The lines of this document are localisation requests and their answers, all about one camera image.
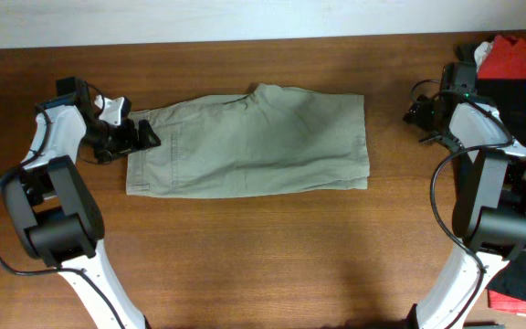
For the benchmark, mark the white cloth piece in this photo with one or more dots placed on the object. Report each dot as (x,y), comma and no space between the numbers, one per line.
(482,52)

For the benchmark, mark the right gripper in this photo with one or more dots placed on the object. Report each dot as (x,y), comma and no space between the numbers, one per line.
(418,113)

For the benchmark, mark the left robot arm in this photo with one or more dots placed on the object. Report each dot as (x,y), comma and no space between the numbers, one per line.
(54,215)

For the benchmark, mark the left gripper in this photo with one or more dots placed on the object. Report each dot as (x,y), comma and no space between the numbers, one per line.
(130,141)

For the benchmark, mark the khaki shorts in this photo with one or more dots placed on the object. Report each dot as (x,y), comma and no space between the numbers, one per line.
(272,141)

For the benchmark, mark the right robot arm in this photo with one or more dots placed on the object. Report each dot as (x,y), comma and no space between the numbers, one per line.
(483,124)

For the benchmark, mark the red garment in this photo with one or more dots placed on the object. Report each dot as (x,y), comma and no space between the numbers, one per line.
(506,61)

